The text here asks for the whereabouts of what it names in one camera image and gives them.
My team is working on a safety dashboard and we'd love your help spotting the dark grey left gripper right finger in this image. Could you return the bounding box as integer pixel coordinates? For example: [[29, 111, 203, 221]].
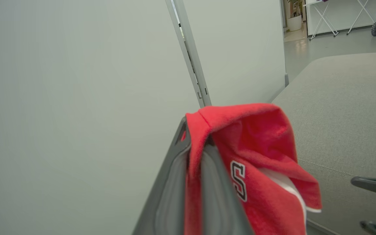
[[201, 139, 254, 235]]

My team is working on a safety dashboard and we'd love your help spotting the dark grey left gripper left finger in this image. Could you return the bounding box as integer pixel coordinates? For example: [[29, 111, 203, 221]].
[[132, 117, 192, 235]]

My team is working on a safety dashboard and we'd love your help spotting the red sweatshirt with letter print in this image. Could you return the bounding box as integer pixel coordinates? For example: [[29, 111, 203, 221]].
[[183, 103, 322, 235]]

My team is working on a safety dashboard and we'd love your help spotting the white folding table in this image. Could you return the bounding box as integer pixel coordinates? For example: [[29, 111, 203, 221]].
[[304, 0, 376, 40]]

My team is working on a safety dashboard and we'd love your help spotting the white plant pot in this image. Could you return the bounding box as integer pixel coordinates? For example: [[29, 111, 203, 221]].
[[287, 15, 303, 32]]

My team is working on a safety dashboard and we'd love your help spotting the green potted plant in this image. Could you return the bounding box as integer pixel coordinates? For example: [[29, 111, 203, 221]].
[[287, 0, 305, 18]]

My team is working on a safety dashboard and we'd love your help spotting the silver partition frame post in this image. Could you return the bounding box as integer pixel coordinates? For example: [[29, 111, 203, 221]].
[[165, 0, 212, 108]]

